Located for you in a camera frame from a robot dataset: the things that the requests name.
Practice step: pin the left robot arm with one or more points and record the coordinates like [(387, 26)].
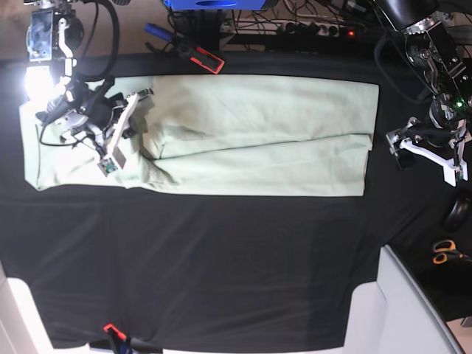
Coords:
[(431, 53)]

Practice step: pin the light green T-shirt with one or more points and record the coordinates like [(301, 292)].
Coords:
[(225, 135)]

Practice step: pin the orange handled scissors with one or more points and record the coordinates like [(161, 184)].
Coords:
[(446, 251)]

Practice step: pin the blue box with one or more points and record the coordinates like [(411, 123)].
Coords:
[(221, 4)]

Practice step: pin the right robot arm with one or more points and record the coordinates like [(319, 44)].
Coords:
[(65, 96)]

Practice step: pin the black computer mouse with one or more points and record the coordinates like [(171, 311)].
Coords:
[(457, 215)]

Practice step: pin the red clamp bottom edge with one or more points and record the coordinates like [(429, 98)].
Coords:
[(120, 343)]

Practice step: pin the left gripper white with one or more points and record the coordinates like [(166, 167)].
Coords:
[(442, 146)]

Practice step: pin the white bin left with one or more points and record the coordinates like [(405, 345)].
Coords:
[(22, 330)]

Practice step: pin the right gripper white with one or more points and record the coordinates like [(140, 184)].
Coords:
[(105, 126)]

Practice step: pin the black table cloth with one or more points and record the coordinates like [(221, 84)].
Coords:
[(222, 273)]

